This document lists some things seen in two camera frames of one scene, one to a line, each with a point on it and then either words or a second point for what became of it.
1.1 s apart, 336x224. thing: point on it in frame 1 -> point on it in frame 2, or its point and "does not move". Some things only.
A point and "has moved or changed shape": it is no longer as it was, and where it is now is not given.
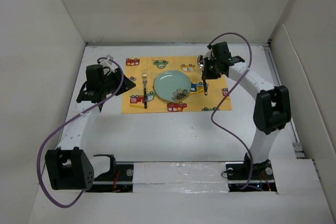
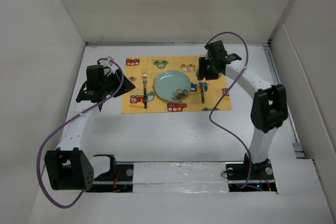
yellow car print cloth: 144,71 does not move
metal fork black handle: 145,98 does not move
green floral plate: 172,85 does not move
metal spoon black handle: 200,63 has moved or changed shape
